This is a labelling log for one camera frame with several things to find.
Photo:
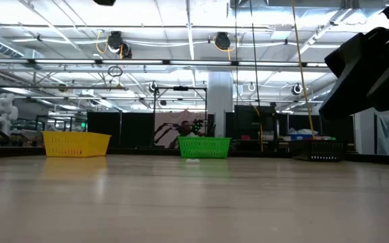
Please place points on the person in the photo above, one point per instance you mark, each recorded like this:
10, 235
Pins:
185, 128

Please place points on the small white plastic bone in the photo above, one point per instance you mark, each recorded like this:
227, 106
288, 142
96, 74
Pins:
192, 161

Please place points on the pink curtain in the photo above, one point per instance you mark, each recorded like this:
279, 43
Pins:
167, 118

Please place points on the black background robot arm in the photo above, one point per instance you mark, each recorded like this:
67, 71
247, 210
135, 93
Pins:
199, 126
165, 130

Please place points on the black equipment cabinet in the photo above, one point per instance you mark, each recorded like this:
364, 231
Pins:
252, 121

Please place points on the long ceiling light strip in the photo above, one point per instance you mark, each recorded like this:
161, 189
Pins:
198, 62

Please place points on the black partition panel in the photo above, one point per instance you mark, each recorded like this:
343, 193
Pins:
127, 131

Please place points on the yellow plastic basket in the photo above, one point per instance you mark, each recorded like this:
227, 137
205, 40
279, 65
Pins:
76, 144

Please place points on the green plastic basket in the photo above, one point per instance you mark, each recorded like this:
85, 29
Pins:
204, 147

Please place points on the black plastic basket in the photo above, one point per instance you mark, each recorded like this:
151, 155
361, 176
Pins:
319, 150

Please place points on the blue storage bin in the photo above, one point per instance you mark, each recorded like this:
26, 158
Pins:
301, 136

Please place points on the white robot figure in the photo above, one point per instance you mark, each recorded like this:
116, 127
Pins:
3, 114

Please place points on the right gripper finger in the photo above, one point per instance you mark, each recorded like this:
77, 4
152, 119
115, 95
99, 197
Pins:
346, 94

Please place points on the white structural column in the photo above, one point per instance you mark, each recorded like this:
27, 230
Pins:
220, 101

